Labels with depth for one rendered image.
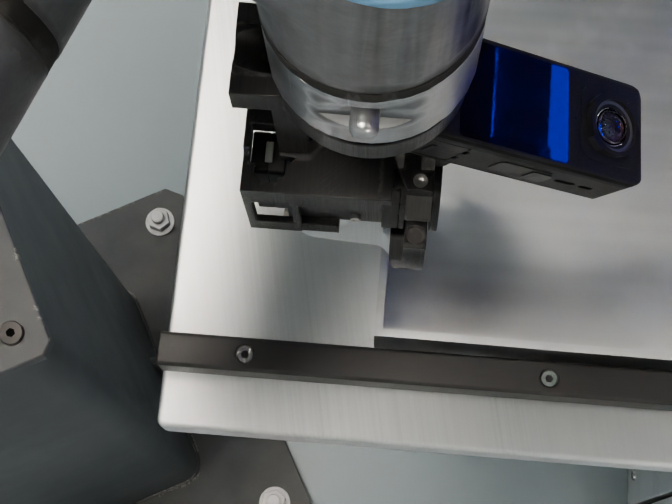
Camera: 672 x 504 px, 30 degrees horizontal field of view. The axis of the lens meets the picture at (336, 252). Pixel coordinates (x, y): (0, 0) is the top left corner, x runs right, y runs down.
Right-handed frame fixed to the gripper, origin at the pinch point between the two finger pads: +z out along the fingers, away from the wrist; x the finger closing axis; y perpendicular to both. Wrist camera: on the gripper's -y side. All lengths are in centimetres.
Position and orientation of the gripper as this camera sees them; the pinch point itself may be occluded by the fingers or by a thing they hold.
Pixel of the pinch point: (412, 220)
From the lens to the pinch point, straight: 64.1
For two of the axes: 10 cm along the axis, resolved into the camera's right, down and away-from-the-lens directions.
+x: -0.8, 9.6, -2.7
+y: -10.0, -0.7, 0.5
